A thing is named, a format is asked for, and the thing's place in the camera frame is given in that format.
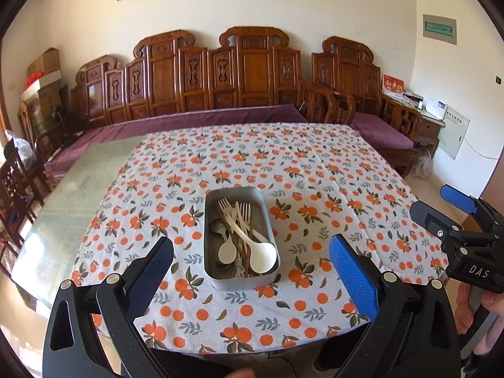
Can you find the white ceramic spoon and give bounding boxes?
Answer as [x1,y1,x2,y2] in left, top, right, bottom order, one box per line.
[217,207,238,265]

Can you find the metal spoon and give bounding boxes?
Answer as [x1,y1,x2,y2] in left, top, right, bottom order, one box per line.
[209,219,228,242]

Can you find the white long-handled spoon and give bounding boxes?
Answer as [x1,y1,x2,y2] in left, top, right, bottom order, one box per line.
[226,219,278,274]

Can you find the brown wooden chopstick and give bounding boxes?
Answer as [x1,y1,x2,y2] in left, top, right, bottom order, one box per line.
[234,213,253,277]

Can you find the light wooden chopstick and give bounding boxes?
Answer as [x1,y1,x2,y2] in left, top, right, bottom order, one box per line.
[234,200,257,278]

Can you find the right hand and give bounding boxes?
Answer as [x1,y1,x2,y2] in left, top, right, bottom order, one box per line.
[454,282,504,357]

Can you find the wooden side table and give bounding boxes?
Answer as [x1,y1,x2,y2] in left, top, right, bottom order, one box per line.
[400,92,445,156]

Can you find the purple sofa cushion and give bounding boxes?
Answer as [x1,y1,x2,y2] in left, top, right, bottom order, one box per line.
[44,104,414,174]

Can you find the orange print tablecloth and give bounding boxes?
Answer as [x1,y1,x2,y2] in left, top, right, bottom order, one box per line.
[71,123,448,354]

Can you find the red card on side table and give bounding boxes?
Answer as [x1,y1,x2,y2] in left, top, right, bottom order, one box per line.
[383,74,404,96]

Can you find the grey metal utensil tray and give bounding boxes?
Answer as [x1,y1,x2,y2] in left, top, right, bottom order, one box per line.
[203,187,281,291]

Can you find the carved wooden armchair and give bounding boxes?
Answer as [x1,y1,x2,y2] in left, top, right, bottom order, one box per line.
[310,36,422,143]

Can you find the cream plastic fork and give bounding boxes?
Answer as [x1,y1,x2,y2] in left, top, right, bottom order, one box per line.
[217,198,237,222]

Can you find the white plastic bag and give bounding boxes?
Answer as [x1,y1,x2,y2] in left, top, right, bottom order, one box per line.
[3,131,37,170]

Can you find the carved wooden sofa bench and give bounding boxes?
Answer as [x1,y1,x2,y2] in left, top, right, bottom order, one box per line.
[70,26,340,131]

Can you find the stacked cardboard boxes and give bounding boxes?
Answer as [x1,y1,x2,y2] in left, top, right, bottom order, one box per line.
[21,48,61,134]

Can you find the white wall panel box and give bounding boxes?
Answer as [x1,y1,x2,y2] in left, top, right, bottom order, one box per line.
[438,107,470,160]

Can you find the green wall sign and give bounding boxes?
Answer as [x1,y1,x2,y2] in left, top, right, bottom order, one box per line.
[422,14,457,45]

